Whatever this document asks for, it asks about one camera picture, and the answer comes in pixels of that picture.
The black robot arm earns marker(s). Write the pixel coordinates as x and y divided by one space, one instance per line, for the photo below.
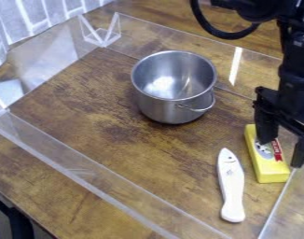
287 12

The yellow butter block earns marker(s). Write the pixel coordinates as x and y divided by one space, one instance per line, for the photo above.
268 161

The clear acrylic barrier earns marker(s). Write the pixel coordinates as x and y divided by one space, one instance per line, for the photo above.
99 172

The stainless steel pot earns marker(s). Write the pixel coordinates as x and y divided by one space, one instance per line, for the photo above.
174 81

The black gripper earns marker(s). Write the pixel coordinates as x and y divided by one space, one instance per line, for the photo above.
280 108

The white patterned curtain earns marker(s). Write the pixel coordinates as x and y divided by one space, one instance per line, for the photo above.
26 18

